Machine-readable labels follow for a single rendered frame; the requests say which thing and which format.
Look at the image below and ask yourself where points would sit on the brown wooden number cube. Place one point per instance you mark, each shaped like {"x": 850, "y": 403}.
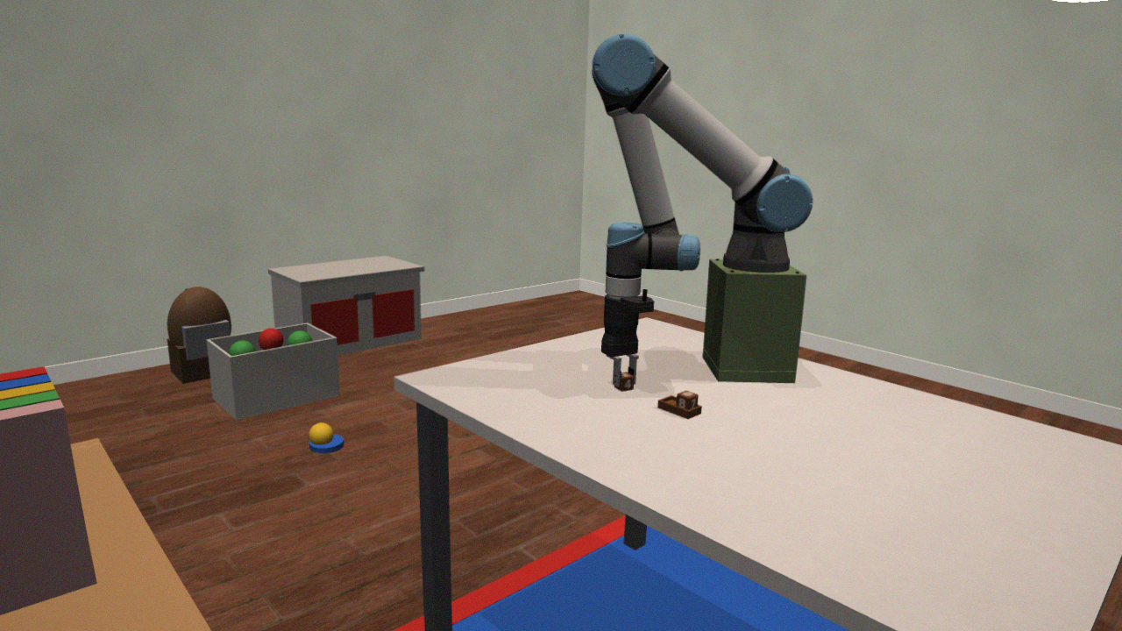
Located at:
{"x": 687, "y": 400}
{"x": 627, "y": 382}

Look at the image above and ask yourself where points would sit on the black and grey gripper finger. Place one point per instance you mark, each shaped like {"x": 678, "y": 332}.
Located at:
{"x": 632, "y": 365}
{"x": 616, "y": 371}

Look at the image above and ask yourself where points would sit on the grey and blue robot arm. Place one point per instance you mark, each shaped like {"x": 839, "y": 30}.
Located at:
{"x": 624, "y": 66}

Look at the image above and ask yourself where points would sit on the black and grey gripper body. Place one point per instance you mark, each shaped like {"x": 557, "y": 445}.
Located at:
{"x": 621, "y": 300}

